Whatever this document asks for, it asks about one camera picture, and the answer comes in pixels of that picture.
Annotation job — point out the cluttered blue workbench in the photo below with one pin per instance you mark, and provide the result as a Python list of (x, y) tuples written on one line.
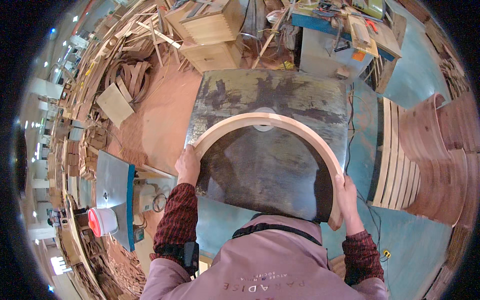
[(337, 37)]

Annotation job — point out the person's right hand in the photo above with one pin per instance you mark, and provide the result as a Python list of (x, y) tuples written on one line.
[(348, 200)]

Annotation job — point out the wooden block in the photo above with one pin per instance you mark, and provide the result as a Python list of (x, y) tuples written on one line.
[(338, 266)]

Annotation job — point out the small machine with steel table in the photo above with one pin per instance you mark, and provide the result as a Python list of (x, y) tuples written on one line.
[(112, 187)]

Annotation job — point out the stack of pale curved slats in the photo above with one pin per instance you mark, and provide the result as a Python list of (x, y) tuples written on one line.
[(393, 161)]

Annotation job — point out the flat plywood board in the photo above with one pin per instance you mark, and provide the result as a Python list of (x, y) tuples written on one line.
[(114, 105)]

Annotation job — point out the large pale wooden cabinet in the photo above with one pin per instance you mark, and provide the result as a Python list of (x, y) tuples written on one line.
[(210, 20)]

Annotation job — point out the heap of bent wood hoops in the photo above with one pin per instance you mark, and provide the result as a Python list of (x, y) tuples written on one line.
[(129, 77)]

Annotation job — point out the round spindle cutter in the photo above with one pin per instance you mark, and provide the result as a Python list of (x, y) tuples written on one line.
[(263, 128)]

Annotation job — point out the curved wooden arch piece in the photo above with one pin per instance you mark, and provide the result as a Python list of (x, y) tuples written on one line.
[(225, 129)]

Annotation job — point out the stack of brown curved boards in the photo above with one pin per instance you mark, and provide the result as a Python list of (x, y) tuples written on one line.
[(435, 157)]

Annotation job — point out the person's left fingers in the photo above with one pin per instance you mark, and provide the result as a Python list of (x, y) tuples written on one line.
[(189, 149)]

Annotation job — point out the pile of dark wooden offcuts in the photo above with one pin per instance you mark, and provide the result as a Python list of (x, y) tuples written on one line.
[(452, 73)]

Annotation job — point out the person's left hand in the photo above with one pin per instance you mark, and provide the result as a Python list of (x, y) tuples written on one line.
[(187, 167)]

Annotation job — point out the small pale wooden cabinet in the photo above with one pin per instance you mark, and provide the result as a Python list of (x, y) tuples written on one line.
[(212, 56)]

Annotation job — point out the heap of wooden scrap strips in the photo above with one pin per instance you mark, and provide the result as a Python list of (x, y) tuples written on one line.
[(112, 41)]

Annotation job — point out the black wrist band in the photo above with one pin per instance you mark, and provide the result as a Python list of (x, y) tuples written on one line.
[(190, 257)]

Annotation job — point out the white bucket with red lid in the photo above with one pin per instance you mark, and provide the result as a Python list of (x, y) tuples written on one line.
[(102, 222)]

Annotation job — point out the worn metal machine table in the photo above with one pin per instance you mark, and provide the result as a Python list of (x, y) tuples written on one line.
[(262, 168)]

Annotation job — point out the stacks of small wooden blocks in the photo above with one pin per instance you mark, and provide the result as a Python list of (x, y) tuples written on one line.
[(80, 153)]

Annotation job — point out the person's body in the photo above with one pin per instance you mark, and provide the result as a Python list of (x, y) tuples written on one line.
[(262, 262)]

